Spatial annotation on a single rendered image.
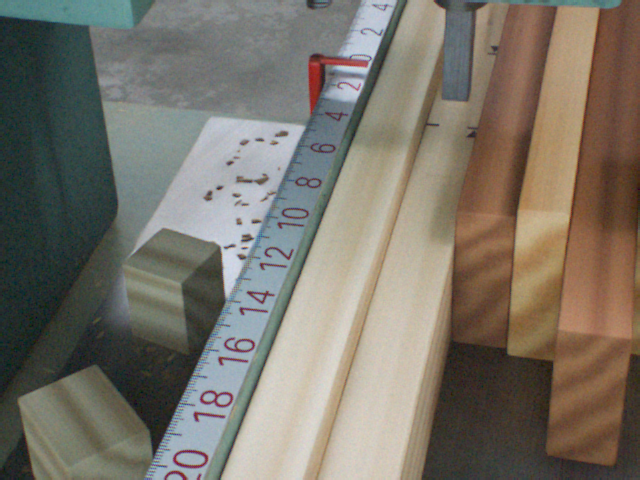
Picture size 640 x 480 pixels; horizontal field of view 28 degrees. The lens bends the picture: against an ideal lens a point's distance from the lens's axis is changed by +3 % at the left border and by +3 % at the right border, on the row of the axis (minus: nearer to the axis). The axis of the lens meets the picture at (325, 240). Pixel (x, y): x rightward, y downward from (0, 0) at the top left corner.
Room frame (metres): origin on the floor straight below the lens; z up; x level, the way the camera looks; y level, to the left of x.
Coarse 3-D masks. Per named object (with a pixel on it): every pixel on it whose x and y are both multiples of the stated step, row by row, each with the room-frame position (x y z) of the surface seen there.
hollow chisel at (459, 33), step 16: (448, 16) 0.38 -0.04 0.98; (464, 16) 0.37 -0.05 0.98; (448, 32) 0.38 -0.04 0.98; (464, 32) 0.37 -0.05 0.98; (448, 48) 0.38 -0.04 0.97; (464, 48) 0.37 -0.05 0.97; (448, 64) 0.38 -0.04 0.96; (464, 64) 0.37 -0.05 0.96; (448, 80) 0.38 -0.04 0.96; (464, 80) 0.37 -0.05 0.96; (448, 96) 0.38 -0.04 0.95; (464, 96) 0.37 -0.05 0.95
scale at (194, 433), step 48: (384, 0) 0.44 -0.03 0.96; (336, 96) 0.37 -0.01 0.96; (336, 144) 0.34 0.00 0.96; (288, 192) 0.31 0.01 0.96; (288, 240) 0.29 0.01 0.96; (240, 288) 0.27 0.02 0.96; (240, 336) 0.25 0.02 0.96; (192, 384) 0.23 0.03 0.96; (240, 384) 0.23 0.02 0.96; (192, 432) 0.21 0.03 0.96
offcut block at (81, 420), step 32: (64, 384) 0.36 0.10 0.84; (96, 384) 0.36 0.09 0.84; (32, 416) 0.34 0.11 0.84; (64, 416) 0.34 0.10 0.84; (96, 416) 0.34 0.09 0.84; (128, 416) 0.34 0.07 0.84; (32, 448) 0.35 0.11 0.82; (64, 448) 0.32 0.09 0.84; (96, 448) 0.32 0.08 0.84; (128, 448) 0.33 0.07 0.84
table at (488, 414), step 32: (448, 352) 0.30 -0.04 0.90; (480, 352) 0.30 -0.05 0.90; (448, 384) 0.29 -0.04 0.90; (480, 384) 0.29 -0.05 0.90; (512, 384) 0.29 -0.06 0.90; (544, 384) 0.29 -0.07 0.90; (448, 416) 0.27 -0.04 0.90; (480, 416) 0.27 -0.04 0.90; (512, 416) 0.27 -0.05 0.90; (544, 416) 0.27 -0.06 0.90; (448, 448) 0.26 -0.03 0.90; (480, 448) 0.26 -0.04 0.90; (512, 448) 0.26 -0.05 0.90; (544, 448) 0.26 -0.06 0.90
